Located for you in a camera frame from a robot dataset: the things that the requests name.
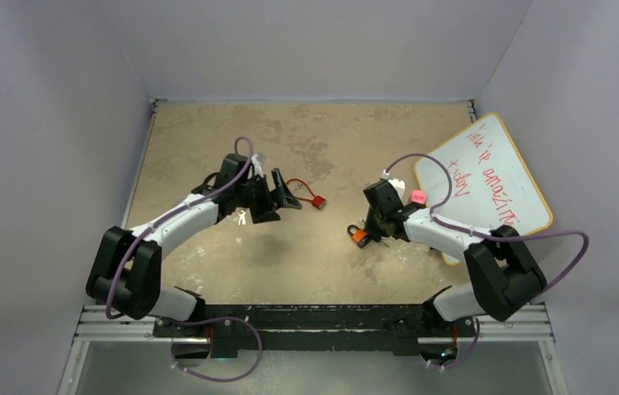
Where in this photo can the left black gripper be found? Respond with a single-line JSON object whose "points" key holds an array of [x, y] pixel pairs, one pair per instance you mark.
{"points": [[267, 211]]}

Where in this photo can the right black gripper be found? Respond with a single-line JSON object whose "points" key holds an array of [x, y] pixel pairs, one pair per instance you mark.
{"points": [[372, 228]]}

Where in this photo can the orange black padlock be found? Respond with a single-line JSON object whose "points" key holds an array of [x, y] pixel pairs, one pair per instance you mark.
{"points": [[359, 236]]}

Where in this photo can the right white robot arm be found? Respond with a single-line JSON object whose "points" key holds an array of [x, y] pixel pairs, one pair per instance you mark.
{"points": [[503, 274]]}

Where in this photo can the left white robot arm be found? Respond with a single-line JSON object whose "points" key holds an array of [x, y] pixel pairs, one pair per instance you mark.
{"points": [[126, 273]]}

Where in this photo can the pink cap bottle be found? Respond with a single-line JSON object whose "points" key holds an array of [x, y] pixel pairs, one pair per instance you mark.
{"points": [[418, 198]]}

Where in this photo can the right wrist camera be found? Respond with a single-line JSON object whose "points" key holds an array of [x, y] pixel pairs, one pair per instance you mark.
{"points": [[398, 184]]}

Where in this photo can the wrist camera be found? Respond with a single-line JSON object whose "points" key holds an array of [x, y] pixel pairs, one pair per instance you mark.
{"points": [[258, 160], [398, 184]]}

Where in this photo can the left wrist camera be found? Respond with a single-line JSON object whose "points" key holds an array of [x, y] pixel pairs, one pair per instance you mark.
{"points": [[258, 160]]}

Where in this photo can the red cable lock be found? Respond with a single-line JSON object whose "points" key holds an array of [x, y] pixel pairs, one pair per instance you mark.
{"points": [[303, 192]]}

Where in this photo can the whiteboard with yellow frame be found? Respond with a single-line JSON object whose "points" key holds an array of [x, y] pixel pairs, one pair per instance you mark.
{"points": [[492, 185]]}

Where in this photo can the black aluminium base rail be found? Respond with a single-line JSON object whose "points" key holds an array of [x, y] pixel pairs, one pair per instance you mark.
{"points": [[401, 329]]}

